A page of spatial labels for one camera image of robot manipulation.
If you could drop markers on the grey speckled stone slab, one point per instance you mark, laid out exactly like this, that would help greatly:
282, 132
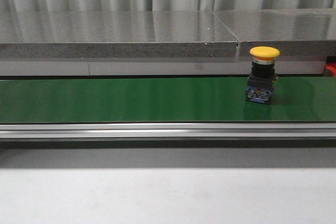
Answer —
107, 35

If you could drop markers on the green conveyor belt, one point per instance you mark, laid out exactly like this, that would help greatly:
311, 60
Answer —
163, 100

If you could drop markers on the white cabinet panel under slab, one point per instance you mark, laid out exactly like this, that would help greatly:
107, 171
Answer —
127, 67

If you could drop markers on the red object at edge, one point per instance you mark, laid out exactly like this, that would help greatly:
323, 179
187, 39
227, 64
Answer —
330, 70

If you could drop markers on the aluminium conveyor side rail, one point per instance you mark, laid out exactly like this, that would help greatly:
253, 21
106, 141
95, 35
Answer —
169, 131

